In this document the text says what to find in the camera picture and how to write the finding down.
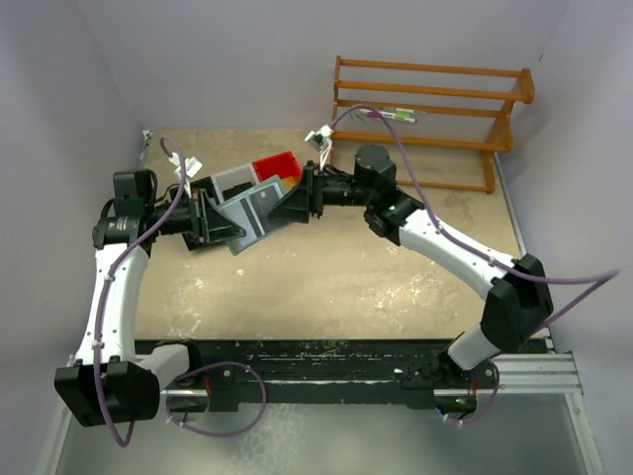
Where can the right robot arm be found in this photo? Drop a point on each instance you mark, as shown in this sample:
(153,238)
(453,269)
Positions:
(517,301)

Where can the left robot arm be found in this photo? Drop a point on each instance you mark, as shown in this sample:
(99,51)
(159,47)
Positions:
(107,382)

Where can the white bin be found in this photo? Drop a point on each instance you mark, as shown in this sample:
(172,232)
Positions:
(233,181)

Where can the wooden shelf rack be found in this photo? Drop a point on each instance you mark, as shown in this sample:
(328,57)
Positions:
(469,107)

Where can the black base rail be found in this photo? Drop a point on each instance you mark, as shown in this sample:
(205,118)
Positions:
(414,373)

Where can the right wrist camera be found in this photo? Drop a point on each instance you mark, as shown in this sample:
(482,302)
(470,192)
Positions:
(321,141)

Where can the purple marker pen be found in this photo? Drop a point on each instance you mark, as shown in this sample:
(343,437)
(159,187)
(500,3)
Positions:
(389,116)

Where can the red bin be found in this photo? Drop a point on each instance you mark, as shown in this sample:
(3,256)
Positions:
(284,165)

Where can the black bin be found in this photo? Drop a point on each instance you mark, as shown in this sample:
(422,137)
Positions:
(202,213)

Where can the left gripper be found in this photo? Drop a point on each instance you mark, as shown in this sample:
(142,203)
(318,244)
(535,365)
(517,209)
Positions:
(199,218)

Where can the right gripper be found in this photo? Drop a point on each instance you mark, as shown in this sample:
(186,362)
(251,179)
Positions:
(314,189)

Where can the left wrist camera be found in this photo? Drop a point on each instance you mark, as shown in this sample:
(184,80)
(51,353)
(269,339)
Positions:
(192,167)

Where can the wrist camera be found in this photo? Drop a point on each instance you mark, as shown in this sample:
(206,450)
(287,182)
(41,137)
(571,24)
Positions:
(321,141)
(192,167)

